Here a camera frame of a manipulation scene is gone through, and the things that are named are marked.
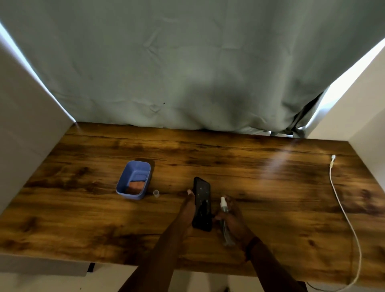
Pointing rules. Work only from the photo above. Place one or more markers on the dark wristband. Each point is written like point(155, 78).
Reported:
point(251, 246)

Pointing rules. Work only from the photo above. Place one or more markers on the person's right forearm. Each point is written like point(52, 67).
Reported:
point(273, 269)

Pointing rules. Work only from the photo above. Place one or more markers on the orange cloth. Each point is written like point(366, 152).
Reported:
point(136, 186)

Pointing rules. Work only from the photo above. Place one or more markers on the person's left thumb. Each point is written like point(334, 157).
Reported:
point(191, 196)

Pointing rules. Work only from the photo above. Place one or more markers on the person's left hand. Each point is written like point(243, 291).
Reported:
point(187, 210)

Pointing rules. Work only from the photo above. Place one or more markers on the clear spray bottle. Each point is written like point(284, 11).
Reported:
point(225, 221)

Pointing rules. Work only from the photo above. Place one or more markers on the black smartphone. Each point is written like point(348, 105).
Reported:
point(202, 204)

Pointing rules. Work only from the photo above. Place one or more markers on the person's right hand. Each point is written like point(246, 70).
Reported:
point(236, 224)

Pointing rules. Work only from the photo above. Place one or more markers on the grey-green curtain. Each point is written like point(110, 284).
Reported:
point(186, 66)

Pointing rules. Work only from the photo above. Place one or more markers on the blue plastic container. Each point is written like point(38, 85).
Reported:
point(134, 180)

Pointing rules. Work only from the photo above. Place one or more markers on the person's left forearm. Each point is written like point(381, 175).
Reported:
point(153, 261)

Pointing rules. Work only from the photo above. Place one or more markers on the person's right thumb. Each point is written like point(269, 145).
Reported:
point(219, 215)

